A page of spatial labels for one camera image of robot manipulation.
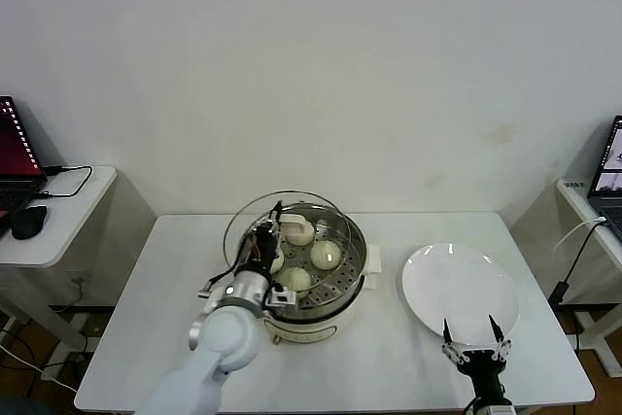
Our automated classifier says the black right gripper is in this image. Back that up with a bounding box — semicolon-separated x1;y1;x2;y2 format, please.
440;314;515;399

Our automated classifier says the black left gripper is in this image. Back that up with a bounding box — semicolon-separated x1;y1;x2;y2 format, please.
241;199;288;274

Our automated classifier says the glass pot lid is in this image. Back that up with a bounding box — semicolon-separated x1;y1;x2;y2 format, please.
223;189;352;291

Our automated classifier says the black computer mouse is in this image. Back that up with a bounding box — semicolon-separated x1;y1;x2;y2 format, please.
11;204;49;241

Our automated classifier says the stainless steel steamer basket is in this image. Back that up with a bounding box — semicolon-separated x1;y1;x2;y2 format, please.
238;201;368;313

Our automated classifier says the white round plate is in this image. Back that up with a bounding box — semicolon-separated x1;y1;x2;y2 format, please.
401;242;521;347

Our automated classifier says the cream electric cooker pot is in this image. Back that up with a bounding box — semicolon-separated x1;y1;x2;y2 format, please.
224;237;385;347

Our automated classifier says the black open laptop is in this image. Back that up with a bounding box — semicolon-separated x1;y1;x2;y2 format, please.
0;95;49;239
586;116;622;241

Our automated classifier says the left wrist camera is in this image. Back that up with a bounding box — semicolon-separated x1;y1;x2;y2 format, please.
264;288;299;312

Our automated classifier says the black cable with adapter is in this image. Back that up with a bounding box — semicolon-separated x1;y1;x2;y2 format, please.
547;223;608;308

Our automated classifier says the white thin cable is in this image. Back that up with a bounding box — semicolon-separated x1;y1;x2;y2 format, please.
552;218;608;257

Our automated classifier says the black laptop cable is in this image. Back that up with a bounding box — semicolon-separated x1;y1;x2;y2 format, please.
38;163;93;201

